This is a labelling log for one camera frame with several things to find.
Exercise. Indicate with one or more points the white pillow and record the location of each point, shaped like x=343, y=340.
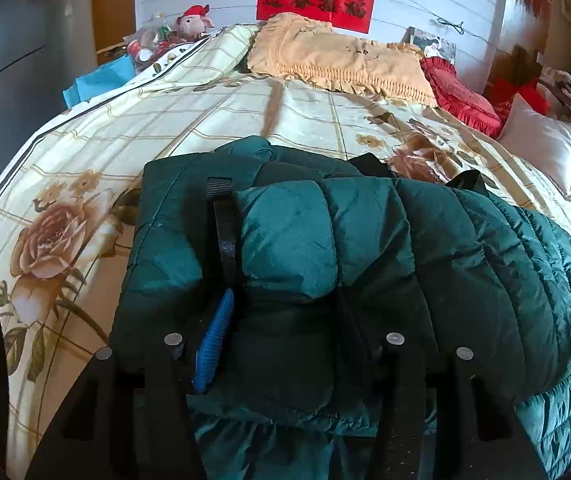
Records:
x=540, y=145

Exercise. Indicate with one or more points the blue bag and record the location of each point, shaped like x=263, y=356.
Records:
x=100, y=80

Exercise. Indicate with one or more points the framed photo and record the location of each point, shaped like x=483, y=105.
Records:
x=433, y=42

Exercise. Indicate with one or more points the floral cream bed cover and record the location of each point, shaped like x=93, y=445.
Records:
x=140, y=125

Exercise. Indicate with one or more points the yellow ruffled pillow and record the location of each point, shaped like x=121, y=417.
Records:
x=335, y=57

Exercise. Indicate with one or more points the green down jacket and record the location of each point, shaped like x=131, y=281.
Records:
x=365, y=245

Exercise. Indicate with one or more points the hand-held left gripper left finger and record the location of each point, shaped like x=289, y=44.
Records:
x=213, y=340

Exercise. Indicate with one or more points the grey wardrobe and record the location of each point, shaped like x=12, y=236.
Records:
x=15, y=60

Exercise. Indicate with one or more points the wooden chair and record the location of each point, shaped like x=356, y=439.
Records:
x=565, y=90

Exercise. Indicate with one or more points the red cloth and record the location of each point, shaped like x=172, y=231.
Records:
x=510, y=92

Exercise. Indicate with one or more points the red ruffled heart pillow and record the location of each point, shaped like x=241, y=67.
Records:
x=458, y=95

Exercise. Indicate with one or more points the pink plush pig toy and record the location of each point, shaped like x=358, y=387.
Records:
x=193, y=22

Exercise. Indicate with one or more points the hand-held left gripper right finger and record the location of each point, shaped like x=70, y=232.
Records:
x=400, y=375

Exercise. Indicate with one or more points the red wall banner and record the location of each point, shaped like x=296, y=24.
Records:
x=315, y=2

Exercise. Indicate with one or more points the wooden door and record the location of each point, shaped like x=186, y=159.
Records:
x=113, y=5

